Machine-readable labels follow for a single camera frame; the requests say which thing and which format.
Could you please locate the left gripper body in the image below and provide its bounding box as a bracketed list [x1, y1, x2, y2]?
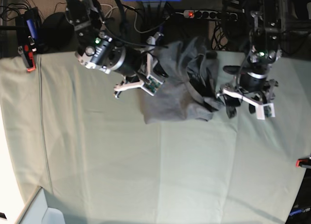
[216, 78, 278, 107]

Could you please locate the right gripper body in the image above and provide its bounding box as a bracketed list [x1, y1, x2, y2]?
[114, 32, 168, 99]

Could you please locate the dark grey t-shirt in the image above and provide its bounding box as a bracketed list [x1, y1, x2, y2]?
[140, 36, 224, 124]

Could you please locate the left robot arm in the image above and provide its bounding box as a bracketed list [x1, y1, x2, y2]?
[217, 0, 282, 120]

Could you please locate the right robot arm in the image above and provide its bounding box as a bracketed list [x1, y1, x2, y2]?
[65, 0, 167, 98]

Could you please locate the white power strip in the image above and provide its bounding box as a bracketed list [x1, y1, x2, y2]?
[183, 10, 238, 22]

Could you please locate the red clamp right edge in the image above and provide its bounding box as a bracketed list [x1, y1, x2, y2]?
[296, 157, 311, 169]

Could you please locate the red clamp edge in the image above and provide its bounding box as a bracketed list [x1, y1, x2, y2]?
[296, 157, 311, 169]
[17, 45, 36, 72]

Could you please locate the black round floor base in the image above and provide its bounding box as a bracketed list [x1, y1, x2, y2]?
[41, 12, 74, 51]

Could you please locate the pale green table cloth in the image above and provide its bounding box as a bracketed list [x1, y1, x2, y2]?
[0, 52, 311, 224]

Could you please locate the red clamp left edge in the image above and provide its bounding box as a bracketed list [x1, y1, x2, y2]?
[17, 45, 36, 72]

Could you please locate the grey plastic bin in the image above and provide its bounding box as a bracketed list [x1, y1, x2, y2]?
[15, 186, 66, 224]

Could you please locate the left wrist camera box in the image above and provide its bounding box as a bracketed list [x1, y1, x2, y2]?
[255, 103, 276, 120]

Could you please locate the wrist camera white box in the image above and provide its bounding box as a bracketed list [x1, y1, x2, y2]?
[141, 74, 165, 96]

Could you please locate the white cable on floor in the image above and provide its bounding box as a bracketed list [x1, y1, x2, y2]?
[102, 4, 120, 18]

